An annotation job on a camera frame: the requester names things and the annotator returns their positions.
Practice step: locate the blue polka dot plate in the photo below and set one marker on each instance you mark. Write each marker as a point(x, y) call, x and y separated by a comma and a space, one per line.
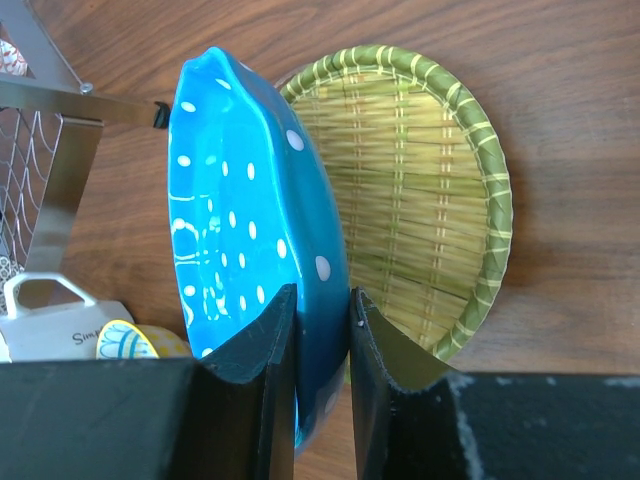
point(251, 209)

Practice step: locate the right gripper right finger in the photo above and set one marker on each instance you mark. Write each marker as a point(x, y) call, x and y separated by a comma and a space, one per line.
point(415, 417)

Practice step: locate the yellow patterned plate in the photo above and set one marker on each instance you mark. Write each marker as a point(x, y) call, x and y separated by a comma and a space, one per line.
point(421, 183)

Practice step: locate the metal dish rack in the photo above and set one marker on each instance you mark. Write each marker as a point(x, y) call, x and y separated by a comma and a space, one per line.
point(51, 126)

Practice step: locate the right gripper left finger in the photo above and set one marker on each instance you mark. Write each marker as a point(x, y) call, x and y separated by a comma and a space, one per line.
point(229, 415)

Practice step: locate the white cup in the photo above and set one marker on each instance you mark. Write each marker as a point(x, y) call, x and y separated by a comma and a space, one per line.
point(68, 331)

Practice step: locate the small daisy bowl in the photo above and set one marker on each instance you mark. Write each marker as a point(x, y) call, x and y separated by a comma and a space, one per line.
point(120, 339)

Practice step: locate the orange patterned cup in rack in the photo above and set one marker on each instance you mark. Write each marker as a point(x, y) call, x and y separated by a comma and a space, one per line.
point(12, 62)

